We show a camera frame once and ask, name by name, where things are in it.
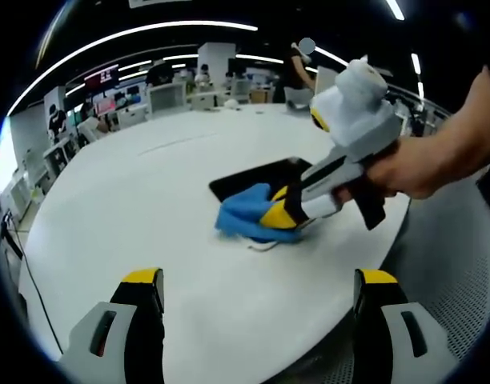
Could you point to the grey mesh chair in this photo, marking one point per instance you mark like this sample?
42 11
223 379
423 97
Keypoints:
445 272

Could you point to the short ceiling light strip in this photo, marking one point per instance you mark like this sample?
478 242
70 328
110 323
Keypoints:
395 9

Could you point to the blue cleaning cloth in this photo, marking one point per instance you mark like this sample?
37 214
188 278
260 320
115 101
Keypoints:
241 216

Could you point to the white cabinet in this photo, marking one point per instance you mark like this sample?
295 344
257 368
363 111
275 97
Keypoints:
165 98

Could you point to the long ceiling light strip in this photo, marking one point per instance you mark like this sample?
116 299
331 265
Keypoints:
109 38

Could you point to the red wall screen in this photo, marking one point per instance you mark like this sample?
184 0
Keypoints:
101 75

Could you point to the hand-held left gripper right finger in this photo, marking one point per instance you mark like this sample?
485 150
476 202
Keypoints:
397 352

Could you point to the person's right hand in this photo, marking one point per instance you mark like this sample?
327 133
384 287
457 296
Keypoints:
401 172

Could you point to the grey tray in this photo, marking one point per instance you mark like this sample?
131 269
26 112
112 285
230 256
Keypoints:
299 102

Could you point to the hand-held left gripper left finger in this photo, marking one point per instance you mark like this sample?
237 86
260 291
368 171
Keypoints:
109 352

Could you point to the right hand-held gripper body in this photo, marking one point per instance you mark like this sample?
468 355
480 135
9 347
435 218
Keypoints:
361 116

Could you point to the white upright panel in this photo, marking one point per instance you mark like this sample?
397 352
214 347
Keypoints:
325 82

